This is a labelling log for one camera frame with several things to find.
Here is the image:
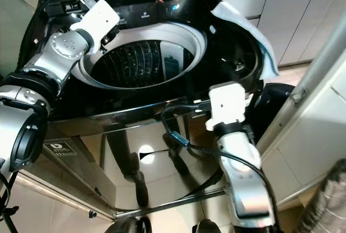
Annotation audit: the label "black left robot leg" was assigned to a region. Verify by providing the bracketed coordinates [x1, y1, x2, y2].
[114, 217, 152, 233]

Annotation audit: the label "grey flexible duct hose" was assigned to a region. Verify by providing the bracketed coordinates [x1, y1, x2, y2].
[295, 160, 346, 233]

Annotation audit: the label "metal door latch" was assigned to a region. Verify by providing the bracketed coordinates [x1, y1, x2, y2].
[289, 87, 307, 108]

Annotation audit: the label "light blue cloth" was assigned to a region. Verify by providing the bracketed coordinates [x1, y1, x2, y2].
[211, 1, 281, 79]

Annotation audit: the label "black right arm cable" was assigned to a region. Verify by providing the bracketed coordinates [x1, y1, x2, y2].
[159, 102, 282, 228]

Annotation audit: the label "black right robot leg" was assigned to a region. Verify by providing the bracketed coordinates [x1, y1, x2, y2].
[192, 219, 222, 233]

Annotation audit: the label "black robot leg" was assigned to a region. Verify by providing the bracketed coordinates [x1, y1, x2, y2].
[192, 219, 222, 233]
[114, 217, 152, 233]

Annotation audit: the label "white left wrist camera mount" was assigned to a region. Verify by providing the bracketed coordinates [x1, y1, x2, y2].
[70, 0, 122, 54]

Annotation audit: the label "steel washer drum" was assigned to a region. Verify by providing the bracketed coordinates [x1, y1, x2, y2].
[78, 21, 207, 90]

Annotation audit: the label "white kitchen cabinets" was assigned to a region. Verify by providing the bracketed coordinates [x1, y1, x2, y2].
[219, 0, 346, 66]

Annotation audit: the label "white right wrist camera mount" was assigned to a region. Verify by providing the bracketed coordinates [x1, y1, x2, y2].
[205, 81, 248, 132]

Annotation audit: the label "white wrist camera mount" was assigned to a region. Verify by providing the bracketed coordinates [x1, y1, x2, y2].
[205, 81, 248, 132]
[70, 0, 122, 54]

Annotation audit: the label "white door panel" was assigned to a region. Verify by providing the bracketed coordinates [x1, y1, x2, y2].
[254, 28, 346, 212]

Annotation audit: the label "black top-loading washing machine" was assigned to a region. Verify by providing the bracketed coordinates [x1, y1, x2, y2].
[8, 0, 282, 220]

